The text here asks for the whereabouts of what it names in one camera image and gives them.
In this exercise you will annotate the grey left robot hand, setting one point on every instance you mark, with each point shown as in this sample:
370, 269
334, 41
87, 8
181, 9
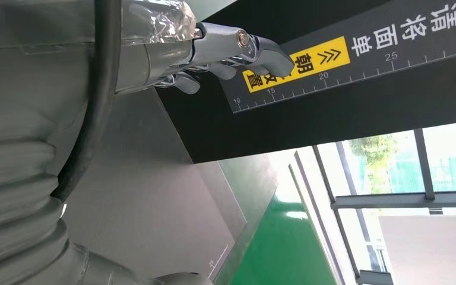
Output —
35, 78

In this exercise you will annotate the black inbound scanner machine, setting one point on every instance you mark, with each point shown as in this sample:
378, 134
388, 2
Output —
330, 118

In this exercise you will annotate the dark window frame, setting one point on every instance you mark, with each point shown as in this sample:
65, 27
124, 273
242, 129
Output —
393, 200

